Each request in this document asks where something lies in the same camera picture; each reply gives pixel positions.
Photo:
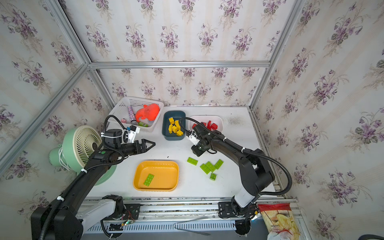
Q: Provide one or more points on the green lego plate long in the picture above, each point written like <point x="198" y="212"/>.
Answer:
<point x="205" y="169"/>

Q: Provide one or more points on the white perforated basket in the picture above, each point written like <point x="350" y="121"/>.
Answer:
<point x="121" y="112"/>

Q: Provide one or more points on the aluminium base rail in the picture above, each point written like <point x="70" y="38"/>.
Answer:
<point x="171" y="215"/>

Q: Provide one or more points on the green desk fan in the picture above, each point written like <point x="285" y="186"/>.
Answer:
<point x="77" y="147"/>

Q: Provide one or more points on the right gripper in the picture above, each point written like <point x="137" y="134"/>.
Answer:
<point x="197" y="148"/>

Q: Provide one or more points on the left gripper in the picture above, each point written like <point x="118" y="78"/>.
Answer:
<point x="143" y="145"/>

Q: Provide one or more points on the yellow plastic tray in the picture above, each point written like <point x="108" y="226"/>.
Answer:
<point x="166" y="176"/>

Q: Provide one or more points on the red toy in basket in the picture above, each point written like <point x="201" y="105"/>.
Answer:
<point x="149" y="113"/>

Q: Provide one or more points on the green marker in basket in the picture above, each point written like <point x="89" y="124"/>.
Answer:
<point x="143" y="124"/>

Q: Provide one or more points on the white plastic tray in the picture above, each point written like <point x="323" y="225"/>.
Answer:
<point x="216" y="121"/>

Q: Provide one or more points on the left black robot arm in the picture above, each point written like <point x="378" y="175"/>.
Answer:
<point x="58" y="220"/>

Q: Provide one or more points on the snack bag red top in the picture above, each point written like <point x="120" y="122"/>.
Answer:
<point x="280" y="221"/>

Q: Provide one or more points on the small green lego brick bottom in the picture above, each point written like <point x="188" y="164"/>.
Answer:
<point x="213" y="176"/>

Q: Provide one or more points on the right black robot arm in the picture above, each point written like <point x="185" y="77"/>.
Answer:
<point x="255" y="172"/>

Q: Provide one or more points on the purple bottle in basket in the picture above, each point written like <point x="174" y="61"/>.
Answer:
<point x="131" y="113"/>

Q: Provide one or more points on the dark blue plastic tray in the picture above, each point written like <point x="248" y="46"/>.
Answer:
<point x="173" y="125"/>

